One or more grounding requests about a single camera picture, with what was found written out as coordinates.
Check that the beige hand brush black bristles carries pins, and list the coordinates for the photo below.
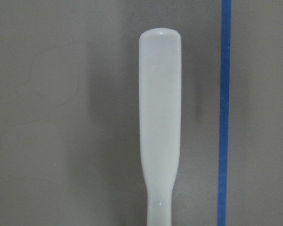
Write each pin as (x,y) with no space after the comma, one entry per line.
(160,87)

